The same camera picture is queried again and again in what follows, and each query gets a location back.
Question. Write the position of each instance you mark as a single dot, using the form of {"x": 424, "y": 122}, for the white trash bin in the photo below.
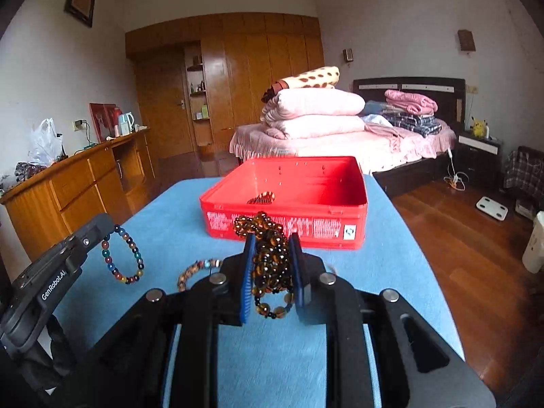
{"x": 534, "y": 246}

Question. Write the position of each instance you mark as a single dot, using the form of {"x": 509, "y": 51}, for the red thermos bottle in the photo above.
{"x": 117, "y": 121}

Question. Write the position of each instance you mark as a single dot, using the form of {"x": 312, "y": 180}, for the wooden door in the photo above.
{"x": 163, "y": 110}

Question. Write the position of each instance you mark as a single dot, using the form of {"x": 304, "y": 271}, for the plaid bag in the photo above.
{"x": 525, "y": 170}

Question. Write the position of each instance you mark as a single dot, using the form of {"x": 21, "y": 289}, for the stack of folded quilts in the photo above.
{"x": 314, "y": 104}

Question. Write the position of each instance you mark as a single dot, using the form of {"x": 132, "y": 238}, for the dark patterned pouch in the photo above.
{"x": 29, "y": 170}

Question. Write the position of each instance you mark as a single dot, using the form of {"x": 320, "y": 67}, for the white bathroom scale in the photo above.
{"x": 492, "y": 208}

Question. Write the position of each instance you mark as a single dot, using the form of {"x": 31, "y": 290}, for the white plastic bag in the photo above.
{"x": 44, "y": 144}

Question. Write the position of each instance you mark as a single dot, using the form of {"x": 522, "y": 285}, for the red metal box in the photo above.
{"x": 323, "y": 229}

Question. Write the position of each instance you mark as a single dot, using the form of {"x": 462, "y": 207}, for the folded pink quilt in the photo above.
{"x": 323, "y": 126}

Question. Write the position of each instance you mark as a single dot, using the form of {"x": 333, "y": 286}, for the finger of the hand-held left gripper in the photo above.
{"x": 95, "y": 231}

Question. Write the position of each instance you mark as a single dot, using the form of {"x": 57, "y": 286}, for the cream wall socket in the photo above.
{"x": 472, "y": 89}

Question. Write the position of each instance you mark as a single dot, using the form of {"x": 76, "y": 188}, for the blue pillow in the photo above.
{"x": 376, "y": 107}

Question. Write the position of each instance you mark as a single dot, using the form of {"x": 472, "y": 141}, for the bed with dark headboard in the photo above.
{"x": 331, "y": 148}

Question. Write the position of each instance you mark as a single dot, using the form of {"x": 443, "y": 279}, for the light blue kettle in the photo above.
{"x": 126, "y": 121}

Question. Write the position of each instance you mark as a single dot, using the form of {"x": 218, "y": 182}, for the red photo frame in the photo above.
{"x": 100, "y": 121}

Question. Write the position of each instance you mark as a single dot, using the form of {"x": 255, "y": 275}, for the yellow plush toy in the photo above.
{"x": 479, "y": 126}

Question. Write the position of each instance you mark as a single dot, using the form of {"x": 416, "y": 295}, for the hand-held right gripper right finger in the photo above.
{"x": 297, "y": 272}

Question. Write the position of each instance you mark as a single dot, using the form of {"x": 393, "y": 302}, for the folded plaid clothes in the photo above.
{"x": 418, "y": 125}

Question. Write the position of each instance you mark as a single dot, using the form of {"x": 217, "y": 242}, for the cream brown spotted blanket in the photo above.
{"x": 312, "y": 77}

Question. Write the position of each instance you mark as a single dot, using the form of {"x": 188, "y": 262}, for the brown wall ornament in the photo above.
{"x": 466, "y": 41}

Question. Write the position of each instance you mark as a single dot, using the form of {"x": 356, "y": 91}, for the white garment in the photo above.
{"x": 376, "y": 119}

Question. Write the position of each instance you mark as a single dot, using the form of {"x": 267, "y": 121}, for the pink fringed scarf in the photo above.
{"x": 378, "y": 129}

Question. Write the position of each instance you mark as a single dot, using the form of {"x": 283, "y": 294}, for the wooden wardrobe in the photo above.
{"x": 255, "y": 85}

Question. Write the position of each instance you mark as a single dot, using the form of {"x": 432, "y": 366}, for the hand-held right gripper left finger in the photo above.
{"x": 247, "y": 280}

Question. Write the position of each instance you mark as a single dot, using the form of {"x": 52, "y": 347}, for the dark nightstand with white drawer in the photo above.
{"x": 478, "y": 161}

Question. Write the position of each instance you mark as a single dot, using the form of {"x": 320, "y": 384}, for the wall socket with charger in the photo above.
{"x": 78, "y": 125}

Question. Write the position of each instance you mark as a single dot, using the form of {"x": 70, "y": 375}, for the small wall lamp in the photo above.
{"x": 348, "y": 55}

